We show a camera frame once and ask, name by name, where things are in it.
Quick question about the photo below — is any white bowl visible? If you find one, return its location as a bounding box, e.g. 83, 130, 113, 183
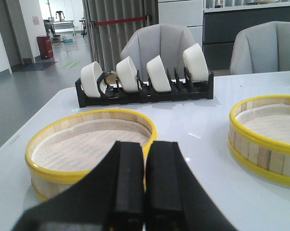
146, 55, 171, 92
183, 43, 209, 82
116, 56, 138, 93
80, 62, 102, 98

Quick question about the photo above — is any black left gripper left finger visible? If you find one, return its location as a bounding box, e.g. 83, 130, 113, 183
13, 141, 144, 231

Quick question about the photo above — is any black dish rack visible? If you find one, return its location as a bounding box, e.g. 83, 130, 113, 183
75, 68, 214, 108

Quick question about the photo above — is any right grey chair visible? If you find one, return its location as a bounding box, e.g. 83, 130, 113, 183
229, 21, 290, 75

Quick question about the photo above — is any dark grey cabinet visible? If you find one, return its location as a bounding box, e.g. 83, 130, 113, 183
203, 6, 290, 75

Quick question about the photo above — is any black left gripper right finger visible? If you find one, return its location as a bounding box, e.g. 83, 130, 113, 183
145, 141, 236, 231

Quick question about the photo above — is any red trash bin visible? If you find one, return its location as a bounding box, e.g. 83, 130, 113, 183
37, 35, 53, 59

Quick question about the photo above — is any bamboo steamer tier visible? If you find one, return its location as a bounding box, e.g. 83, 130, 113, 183
25, 109, 157, 201
228, 95, 290, 186

